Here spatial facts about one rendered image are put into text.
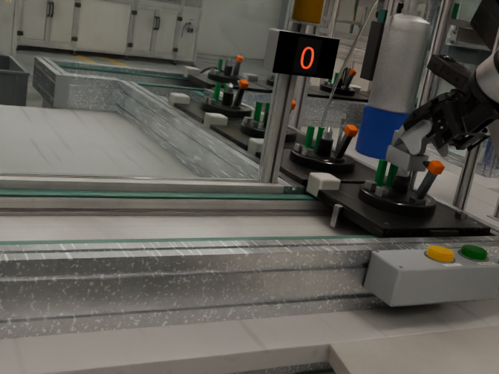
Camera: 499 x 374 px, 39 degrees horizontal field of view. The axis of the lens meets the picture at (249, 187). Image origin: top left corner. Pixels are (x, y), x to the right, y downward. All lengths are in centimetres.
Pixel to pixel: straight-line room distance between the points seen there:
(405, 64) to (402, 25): 12
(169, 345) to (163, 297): 6
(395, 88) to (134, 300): 146
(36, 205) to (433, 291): 61
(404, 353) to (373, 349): 4
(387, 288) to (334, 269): 8
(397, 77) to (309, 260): 127
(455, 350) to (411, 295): 10
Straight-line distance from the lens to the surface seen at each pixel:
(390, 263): 102
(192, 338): 92
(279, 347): 93
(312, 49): 122
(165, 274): 91
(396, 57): 219
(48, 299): 87
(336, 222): 122
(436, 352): 103
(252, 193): 126
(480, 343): 111
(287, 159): 147
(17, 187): 113
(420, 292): 105
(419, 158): 126
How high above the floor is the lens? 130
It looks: 16 degrees down
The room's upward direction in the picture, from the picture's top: 10 degrees clockwise
